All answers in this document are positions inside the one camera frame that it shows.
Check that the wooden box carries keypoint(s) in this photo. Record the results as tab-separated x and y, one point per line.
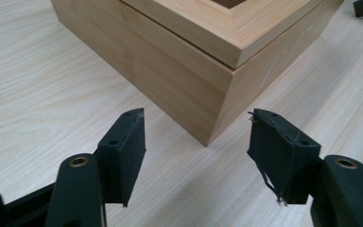
182	82

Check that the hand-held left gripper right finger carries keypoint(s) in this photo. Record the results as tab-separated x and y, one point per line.
280	151

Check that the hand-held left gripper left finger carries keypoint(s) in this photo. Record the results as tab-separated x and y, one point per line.
124	151

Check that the wooden box lid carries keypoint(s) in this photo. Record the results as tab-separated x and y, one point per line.
233	28

